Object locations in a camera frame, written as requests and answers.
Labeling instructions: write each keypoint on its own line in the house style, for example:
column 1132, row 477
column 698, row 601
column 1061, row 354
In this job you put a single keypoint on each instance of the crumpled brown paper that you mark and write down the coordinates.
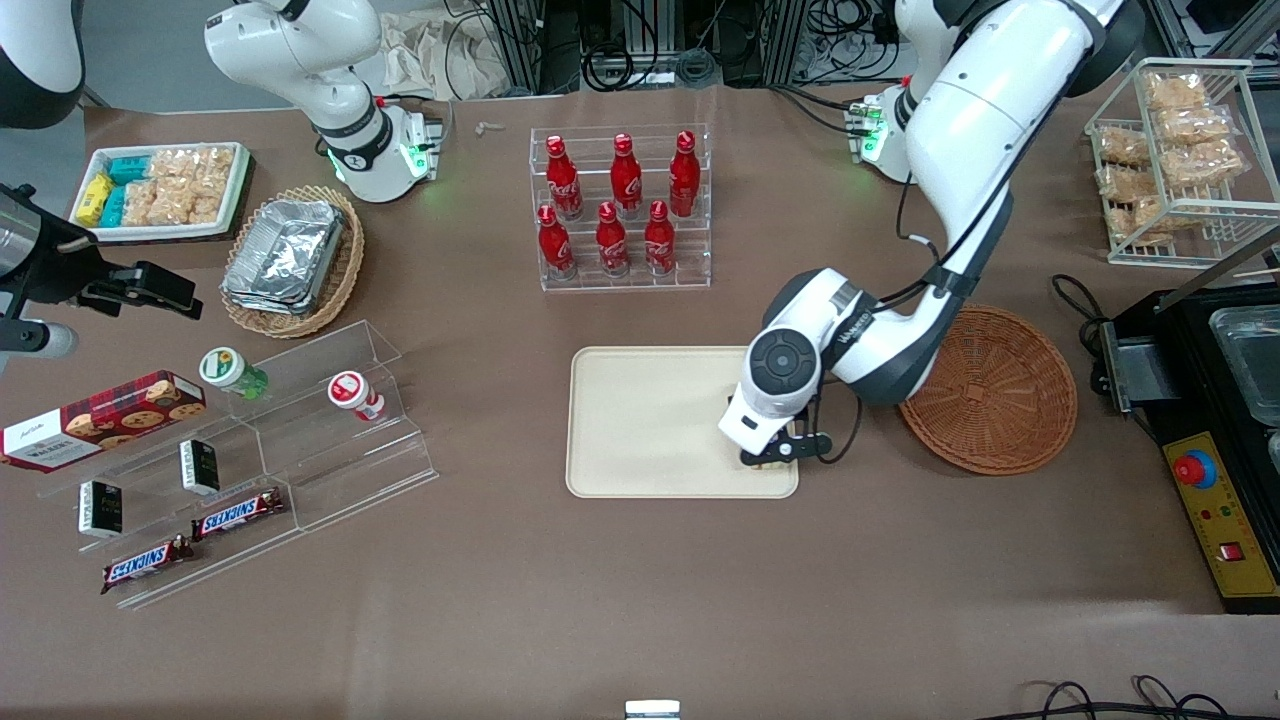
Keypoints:
column 430, row 55

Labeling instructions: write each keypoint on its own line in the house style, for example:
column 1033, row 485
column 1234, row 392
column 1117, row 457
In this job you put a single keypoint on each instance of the clear acrylic stepped display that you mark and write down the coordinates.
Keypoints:
column 340, row 470

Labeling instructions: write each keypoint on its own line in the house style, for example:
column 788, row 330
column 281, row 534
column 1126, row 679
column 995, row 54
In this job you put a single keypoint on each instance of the green cap small bottle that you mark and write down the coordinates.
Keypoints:
column 228, row 370

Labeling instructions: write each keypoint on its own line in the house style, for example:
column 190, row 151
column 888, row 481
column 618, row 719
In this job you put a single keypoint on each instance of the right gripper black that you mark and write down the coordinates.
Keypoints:
column 62, row 268

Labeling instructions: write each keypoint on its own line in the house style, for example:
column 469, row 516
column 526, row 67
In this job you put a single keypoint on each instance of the Snickers chocolate bar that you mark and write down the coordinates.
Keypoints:
column 238, row 514
column 145, row 564

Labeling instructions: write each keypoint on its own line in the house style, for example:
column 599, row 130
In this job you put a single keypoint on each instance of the yellow snack packet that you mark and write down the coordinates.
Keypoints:
column 94, row 198

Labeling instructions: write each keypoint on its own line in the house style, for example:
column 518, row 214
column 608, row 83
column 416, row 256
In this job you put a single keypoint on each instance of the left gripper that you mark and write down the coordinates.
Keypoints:
column 802, row 414

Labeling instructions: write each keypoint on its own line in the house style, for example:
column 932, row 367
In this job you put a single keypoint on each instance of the clear rectangular container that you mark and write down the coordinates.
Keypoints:
column 1250, row 355

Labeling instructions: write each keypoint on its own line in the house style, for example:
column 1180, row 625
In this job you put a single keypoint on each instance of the small silver metal piece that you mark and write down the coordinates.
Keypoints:
column 652, row 710

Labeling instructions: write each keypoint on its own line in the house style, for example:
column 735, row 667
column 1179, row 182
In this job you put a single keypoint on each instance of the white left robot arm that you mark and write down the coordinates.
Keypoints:
column 980, row 110

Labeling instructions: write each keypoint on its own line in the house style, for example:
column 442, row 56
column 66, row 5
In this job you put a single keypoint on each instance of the white snack tray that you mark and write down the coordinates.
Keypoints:
column 235, row 190

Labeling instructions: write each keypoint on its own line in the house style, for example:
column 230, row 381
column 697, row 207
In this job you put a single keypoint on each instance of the small black box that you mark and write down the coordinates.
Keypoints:
column 200, row 467
column 100, row 508

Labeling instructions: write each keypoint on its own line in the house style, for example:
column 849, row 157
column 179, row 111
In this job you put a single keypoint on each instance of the stacked aluminium foil trays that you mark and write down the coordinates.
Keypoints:
column 285, row 255

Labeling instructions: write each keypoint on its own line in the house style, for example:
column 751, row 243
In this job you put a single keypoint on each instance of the oval tan wicker basket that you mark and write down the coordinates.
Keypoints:
column 345, row 270

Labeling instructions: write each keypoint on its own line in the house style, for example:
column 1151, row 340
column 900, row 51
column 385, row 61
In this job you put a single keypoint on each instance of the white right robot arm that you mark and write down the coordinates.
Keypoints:
column 300, row 50

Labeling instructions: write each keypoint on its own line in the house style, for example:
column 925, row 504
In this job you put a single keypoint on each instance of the grey steel box bracket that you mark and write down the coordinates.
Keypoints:
column 1140, row 370

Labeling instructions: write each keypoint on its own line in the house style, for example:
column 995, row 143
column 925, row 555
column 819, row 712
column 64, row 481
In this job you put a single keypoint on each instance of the teal snack packet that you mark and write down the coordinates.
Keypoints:
column 114, row 207
column 130, row 167

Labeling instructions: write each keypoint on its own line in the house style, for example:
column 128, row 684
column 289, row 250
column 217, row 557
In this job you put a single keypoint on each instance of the red emergency stop button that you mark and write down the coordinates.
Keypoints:
column 1195, row 469

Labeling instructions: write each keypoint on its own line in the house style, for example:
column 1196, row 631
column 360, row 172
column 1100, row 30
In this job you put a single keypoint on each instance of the red tartan cookie box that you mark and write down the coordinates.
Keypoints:
column 100, row 420

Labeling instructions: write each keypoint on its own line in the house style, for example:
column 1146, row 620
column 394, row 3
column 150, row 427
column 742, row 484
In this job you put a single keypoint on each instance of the red cap small bottle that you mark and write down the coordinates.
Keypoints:
column 352, row 393

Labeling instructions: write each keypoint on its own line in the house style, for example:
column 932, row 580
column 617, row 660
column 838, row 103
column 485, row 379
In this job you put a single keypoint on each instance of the small grey clip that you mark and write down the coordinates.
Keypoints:
column 490, row 127

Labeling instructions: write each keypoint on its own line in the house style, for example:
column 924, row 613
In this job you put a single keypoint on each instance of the clear acrylic bottle rack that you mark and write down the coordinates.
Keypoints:
column 700, row 200

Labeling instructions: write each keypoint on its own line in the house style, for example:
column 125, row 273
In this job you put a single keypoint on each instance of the yellow control panel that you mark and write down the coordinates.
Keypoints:
column 1225, row 520

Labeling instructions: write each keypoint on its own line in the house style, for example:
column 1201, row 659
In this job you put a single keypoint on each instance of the cream rectangular tray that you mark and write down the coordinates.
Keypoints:
column 650, row 420

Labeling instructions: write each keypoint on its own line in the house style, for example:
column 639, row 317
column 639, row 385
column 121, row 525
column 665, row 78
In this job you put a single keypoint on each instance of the black appliance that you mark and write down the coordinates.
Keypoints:
column 1200, row 330

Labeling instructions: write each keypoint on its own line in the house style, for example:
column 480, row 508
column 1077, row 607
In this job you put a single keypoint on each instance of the thin wooden stick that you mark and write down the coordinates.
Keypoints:
column 1258, row 271

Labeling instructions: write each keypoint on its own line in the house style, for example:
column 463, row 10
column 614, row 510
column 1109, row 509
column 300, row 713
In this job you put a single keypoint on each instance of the brown fried snack bag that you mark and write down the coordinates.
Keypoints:
column 1195, row 125
column 1127, row 182
column 1160, row 218
column 1205, row 163
column 1177, row 92
column 1122, row 147

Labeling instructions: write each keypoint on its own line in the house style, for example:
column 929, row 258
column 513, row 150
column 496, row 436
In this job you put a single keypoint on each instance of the red cola bottle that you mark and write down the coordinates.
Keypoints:
column 555, row 245
column 611, row 243
column 563, row 185
column 684, row 178
column 626, row 180
column 659, row 240

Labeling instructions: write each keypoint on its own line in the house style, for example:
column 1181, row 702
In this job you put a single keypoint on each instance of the round brown wicker basket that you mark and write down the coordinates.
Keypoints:
column 1000, row 390

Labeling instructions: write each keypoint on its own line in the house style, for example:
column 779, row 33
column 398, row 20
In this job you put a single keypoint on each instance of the triangular sandwich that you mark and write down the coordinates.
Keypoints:
column 775, row 466

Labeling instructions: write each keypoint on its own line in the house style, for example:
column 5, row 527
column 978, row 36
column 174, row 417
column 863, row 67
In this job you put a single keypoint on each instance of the clear rice cracker bag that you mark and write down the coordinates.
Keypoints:
column 137, row 203
column 175, row 162
column 215, row 165
column 206, row 200
column 170, row 202

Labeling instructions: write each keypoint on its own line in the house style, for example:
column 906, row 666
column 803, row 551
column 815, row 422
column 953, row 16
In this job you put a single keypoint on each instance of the grey metal bar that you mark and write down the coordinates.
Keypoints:
column 1220, row 272

